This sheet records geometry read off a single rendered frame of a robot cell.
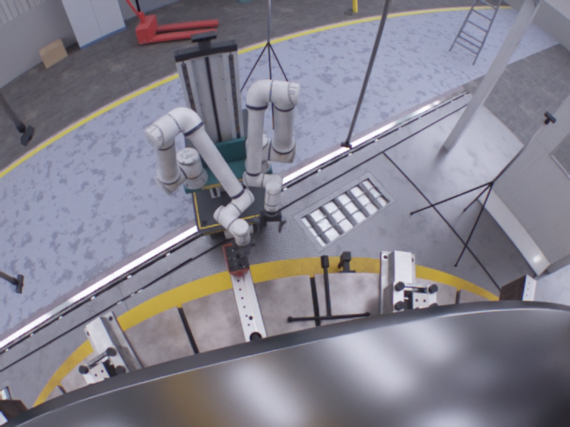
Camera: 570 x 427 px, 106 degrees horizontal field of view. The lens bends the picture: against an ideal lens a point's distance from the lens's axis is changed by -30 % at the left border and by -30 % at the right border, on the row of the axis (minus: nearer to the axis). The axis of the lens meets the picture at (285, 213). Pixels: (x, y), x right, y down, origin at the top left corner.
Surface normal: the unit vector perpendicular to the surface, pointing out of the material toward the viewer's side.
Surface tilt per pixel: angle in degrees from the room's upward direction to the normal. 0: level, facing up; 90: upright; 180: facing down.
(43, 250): 0
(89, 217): 0
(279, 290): 0
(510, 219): 37
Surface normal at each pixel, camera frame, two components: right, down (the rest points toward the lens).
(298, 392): 0.04, -0.47
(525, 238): -0.46, -0.09
